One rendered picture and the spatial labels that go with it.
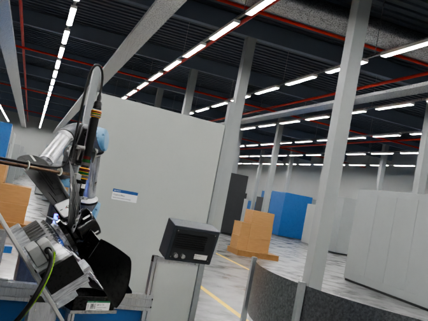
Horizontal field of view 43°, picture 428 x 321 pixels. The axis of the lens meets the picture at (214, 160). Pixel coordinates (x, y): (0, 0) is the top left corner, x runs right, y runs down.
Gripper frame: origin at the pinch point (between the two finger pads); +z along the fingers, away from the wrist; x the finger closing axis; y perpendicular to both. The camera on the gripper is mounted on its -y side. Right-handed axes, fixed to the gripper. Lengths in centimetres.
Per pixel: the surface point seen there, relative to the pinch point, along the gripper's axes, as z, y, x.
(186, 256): -36, 42, -68
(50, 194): 4.0, 20.7, 12.2
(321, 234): -471, 32, -500
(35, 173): 0.8, 13.9, 18.9
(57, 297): 35, 52, 9
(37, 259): 39, 40, 18
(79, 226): 12.1, 30.3, 0.7
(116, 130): -182, -27, -61
